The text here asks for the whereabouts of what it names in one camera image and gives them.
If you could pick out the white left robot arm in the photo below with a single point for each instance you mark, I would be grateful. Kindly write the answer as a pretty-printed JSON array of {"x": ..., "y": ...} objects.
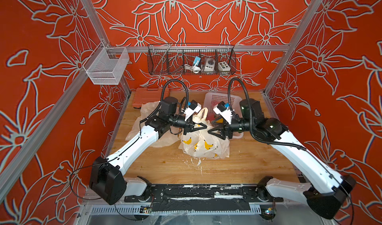
[{"x": 107, "y": 174}]

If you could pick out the banana print plastic bag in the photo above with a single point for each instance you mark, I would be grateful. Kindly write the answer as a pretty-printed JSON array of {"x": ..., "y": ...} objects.
[{"x": 201, "y": 144}]

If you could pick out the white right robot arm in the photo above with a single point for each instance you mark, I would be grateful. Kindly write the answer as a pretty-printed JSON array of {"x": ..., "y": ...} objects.
[{"x": 325, "y": 191}]

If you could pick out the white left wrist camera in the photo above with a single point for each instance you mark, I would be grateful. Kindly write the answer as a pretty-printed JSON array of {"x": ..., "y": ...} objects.
[{"x": 193, "y": 107}]

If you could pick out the plain translucent plastic bag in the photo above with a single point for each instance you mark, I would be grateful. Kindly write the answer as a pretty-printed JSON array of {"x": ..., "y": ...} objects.
[{"x": 153, "y": 128}]

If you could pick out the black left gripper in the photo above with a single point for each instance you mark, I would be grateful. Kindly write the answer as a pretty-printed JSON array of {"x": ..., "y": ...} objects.
[{"x": 190, "y": 126}]

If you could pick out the white button box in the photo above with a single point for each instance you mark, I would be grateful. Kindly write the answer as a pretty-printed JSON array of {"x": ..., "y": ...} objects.
[{"x": 224, "y": 67}]

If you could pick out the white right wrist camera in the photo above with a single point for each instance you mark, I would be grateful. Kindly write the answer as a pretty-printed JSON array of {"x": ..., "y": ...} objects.
[{"x": 223, "y": 109}]

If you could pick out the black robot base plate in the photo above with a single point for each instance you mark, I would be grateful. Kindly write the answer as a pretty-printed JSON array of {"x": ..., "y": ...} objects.
[{"x": 203, "y": 199}]

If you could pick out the blue white small box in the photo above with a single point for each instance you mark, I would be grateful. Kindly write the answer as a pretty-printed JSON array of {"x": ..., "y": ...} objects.
[{"x": 196, "y": 61}]

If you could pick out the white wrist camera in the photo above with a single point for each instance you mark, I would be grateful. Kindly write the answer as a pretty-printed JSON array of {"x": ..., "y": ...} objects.
[
  {"x": 223, "y": 109},
  {"x": 193, "y": 107}
]

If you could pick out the white mesh wall basket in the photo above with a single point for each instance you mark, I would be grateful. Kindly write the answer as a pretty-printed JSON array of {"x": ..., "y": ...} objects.
[{"x": 106, "y": 65}]

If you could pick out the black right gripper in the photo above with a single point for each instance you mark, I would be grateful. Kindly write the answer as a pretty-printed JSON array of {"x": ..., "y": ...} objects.
[{"x": 226, "y": 126}]

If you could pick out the white round-dial device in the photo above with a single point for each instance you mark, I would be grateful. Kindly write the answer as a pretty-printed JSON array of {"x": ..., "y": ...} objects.
[{"x": 209, "y": 65}]

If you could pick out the black wire wall basket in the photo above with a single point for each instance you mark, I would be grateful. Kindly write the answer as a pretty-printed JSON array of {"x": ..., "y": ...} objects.
[{"x": 176, "y": 59}]

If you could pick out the pink perforated plastic basket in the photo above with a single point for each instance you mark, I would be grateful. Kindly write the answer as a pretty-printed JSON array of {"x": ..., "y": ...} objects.
[{"x": 213, "y": 99}]

